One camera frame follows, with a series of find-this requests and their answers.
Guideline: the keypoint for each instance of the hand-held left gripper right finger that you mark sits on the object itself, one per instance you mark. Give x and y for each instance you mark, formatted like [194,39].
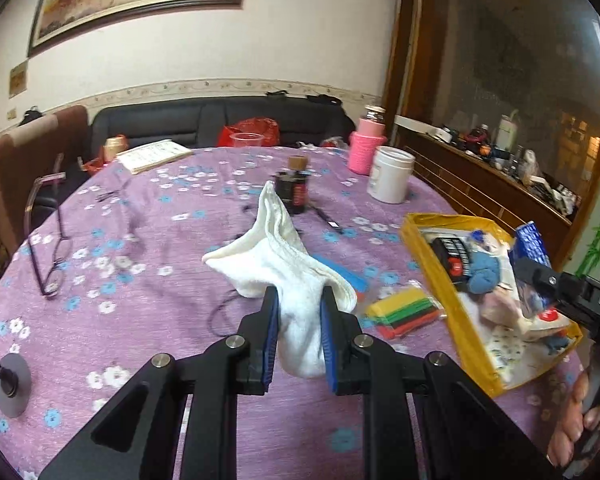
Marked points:
[332,350]

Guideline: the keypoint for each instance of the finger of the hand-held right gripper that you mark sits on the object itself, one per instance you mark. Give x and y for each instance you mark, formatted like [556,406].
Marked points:
[550,282]

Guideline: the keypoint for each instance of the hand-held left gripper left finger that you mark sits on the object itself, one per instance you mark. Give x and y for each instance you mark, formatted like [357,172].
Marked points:
[270,345]

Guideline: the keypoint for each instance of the blue sock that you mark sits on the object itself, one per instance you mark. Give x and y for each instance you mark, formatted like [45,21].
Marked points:
[484,272]

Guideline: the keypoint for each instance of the white sock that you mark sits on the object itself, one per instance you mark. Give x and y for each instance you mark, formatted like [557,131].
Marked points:
[285,260]

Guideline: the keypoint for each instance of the black packet with red label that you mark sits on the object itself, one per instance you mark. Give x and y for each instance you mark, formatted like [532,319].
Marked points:
[450,260]

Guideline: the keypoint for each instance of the yellow cardboard box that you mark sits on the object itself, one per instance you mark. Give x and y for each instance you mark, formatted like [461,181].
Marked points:
[430,270]

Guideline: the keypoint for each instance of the person's right hand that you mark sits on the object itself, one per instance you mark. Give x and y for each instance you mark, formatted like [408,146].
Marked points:
[567,425]

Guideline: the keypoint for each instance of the white floral tissue packet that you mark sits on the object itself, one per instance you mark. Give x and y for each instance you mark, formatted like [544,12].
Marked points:
[507,345]

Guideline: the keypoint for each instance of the blue strip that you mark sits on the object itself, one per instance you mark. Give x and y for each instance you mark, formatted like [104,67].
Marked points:
[347,275]

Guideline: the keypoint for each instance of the pack of coloured strips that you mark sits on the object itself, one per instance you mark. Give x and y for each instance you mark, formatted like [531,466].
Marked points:
[405,312]

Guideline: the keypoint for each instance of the purple floral tablecloth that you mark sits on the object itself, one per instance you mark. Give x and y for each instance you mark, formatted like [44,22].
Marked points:
[155,310]

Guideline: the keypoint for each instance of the clutter of small items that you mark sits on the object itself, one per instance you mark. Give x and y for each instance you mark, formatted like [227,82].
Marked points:
[520,160]

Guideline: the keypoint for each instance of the wooden cabinet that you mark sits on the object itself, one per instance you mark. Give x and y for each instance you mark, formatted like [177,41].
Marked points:
[480,175]

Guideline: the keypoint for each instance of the black stick with tag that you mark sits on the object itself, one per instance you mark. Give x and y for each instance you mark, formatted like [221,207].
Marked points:
[325,217]

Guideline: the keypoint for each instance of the white bottle with green lid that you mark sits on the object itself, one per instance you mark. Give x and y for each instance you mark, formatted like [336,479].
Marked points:
[506,135]

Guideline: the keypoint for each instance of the small black bottle with cork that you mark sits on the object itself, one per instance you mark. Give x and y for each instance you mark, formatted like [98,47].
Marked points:
[292,190]

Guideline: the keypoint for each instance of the white plastic jar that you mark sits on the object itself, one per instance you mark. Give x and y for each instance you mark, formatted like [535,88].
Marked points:
[390,175]

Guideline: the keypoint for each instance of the flat white box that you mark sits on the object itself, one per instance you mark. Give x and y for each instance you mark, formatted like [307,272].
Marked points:
[420,125]

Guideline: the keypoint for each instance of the clear plastic cup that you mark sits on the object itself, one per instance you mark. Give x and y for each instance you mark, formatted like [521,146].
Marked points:
[247,141]

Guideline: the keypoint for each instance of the pink sleeved thermos bottle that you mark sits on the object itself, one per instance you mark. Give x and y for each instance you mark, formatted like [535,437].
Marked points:
[367,145]

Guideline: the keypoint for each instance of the red plastic bag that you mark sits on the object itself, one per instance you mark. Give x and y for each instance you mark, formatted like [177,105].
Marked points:
[252,130]

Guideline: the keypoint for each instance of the open paper booklet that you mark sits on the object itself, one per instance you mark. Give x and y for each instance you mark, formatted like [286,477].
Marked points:
[152,155]

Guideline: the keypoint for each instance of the eyeglasses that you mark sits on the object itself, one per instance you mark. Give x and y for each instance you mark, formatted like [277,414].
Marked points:
[55,265]

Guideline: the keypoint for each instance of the black sofa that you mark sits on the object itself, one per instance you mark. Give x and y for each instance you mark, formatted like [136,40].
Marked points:
[180,120]

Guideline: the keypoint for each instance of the black bag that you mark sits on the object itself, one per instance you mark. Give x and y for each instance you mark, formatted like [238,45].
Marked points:
[324,100]

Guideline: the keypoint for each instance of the yellow ribbon roll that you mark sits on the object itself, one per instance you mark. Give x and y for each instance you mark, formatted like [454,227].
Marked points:
[115,147]

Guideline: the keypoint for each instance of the grey disc phone stand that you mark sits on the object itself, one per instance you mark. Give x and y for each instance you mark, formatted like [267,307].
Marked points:
[12,385]

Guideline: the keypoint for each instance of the brown chair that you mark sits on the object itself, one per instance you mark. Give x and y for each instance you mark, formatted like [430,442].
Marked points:
[25,160]

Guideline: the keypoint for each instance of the small framed wall picture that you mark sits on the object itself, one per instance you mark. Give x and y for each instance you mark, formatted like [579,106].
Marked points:
[18,79]

